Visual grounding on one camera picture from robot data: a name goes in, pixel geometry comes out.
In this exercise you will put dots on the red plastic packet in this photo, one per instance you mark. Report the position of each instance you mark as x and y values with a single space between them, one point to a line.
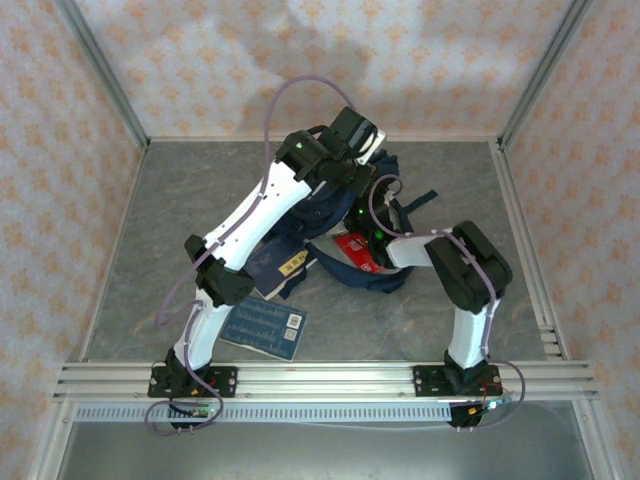
355 250

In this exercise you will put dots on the navy blue student backpack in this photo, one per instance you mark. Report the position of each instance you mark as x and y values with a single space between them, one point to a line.
325 215

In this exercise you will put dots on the navy book with yellow label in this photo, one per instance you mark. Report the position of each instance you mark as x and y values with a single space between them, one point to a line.
277 267

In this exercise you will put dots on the navy booklet with QR codes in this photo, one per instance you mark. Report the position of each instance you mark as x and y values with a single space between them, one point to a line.
265 330

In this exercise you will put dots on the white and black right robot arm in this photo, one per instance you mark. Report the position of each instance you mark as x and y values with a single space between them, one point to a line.
470 270

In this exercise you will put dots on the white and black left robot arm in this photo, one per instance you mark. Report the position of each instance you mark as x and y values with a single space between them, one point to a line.
260 215

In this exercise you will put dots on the small green circuit board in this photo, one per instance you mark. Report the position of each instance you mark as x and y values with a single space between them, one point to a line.
200 412
492 405

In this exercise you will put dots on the grey metal sheet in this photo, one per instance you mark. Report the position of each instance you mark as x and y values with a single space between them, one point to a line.
325 455

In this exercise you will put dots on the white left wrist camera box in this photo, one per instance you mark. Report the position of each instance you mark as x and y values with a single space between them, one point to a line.
375 147

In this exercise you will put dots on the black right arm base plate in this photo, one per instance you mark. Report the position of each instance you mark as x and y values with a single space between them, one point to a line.
425 380

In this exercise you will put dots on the aluminium mounting rail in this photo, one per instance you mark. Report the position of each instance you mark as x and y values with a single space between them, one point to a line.
325 380

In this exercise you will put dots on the aluminium frame post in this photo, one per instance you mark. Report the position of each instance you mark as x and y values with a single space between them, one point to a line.
111 85
548 60

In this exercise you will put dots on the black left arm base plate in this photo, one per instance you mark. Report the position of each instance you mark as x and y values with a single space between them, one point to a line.
227 380

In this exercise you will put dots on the aluminium frame leg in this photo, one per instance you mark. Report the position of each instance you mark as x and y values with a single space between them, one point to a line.
50 445
592 445

